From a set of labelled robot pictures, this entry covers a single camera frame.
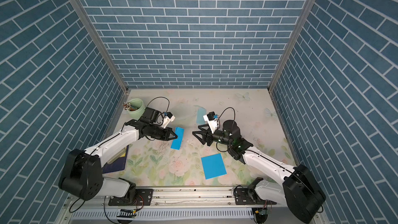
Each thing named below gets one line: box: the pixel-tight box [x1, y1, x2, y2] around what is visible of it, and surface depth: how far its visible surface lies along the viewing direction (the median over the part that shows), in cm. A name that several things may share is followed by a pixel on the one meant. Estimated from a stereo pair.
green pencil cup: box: [124, 98, 146, 121], surface depth 94 cm
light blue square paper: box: [193, 105, 207, 126], surface depth 107 cm
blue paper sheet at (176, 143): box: [169, 126, 185, 151], surface depth 86 cm
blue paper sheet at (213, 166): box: [201, 152, 228, 180], surface depth 86 cm
